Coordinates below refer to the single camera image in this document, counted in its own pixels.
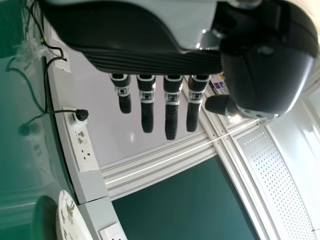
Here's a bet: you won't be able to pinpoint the clear plastic wrap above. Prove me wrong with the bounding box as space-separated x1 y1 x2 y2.
14 37 55 62

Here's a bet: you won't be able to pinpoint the black cable with plug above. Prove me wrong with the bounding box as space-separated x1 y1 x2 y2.
43 53 90 124

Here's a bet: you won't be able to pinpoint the black power cable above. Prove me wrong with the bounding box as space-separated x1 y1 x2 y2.
23 0 68 62

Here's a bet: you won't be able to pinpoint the grey socket trunking section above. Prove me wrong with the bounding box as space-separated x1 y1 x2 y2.
78 197 128 240
42 14 112 205

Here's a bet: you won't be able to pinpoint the white socket strip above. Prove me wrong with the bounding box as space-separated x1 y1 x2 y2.
49 24 73 74
61 106 100 173
99 219 128 240

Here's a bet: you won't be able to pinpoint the perforated white cable duct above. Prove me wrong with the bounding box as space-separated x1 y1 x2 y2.
236 124 320 240

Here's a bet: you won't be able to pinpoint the aluminium frame rail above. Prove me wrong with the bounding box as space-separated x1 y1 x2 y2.
99 131 221 201
182 76 270 240

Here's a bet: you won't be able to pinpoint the white plate brown leaf pattern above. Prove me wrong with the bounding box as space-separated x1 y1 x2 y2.
55 189 93 240

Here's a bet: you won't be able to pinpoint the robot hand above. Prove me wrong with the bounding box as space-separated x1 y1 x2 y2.
37 0 320 141

